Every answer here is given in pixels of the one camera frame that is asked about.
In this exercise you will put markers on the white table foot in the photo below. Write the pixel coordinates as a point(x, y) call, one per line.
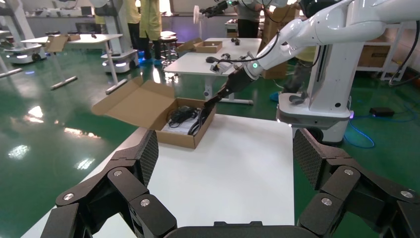
point(11, 72)

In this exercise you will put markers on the white paper sheet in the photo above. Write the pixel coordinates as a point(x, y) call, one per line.
point(177, 128)

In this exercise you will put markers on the white table with T legs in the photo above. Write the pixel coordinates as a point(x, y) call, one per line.
point(98, 37)

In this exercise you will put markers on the black computer mouse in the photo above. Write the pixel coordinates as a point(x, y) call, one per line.
point(212, 59)

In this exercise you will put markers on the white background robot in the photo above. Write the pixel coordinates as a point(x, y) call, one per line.
point(24, 54)
point(119, 62)

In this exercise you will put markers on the white desk with accessories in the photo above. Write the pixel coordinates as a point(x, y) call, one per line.
point(193, 64)

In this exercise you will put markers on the black chair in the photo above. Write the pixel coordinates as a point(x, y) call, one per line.
point(87, 28)

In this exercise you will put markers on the grey back counter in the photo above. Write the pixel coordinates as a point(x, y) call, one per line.
point(55, 24)

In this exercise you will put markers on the person in grey top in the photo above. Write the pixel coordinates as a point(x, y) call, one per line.
point(247, 29)

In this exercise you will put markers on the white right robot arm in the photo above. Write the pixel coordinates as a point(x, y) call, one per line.
point(344, 23)

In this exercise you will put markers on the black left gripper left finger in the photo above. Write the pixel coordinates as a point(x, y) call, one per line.
point(126, 184)

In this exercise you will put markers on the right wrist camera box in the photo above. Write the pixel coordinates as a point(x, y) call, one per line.
point(218, 68)

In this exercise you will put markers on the flat open cardboard box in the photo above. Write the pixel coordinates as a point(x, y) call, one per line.
point(208, 47)

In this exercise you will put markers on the large brown cardboard carton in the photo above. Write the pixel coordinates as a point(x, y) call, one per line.
point(275, 70)

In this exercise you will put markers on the person in short yellow coat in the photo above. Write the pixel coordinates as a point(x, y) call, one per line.
point(298, 78)

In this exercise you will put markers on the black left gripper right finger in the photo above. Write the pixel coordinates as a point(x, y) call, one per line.
point(339, 185)

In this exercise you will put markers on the brown cardboard storage box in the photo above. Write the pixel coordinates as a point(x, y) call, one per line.
point(141, 105)

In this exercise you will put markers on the white robot torso and base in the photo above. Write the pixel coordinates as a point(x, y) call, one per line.
point(328, 95)

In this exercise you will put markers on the dark round stool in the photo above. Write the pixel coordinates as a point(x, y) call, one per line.
point(169, 38)

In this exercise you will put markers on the person in long yellow coat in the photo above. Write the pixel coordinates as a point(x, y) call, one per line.
point(150, 19)

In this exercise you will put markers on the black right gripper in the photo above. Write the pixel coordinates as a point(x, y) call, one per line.
point(236, 82)

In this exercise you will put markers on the small black accessory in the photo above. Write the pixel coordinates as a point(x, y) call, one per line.
point(235, 41)

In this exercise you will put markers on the black power adapter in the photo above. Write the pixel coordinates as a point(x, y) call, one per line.
point(382, 111)

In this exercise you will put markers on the white standing fan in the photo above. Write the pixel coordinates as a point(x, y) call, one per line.
point(197, 19)

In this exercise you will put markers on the white shelf with cartons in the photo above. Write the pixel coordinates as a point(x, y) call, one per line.
point(370, 56)

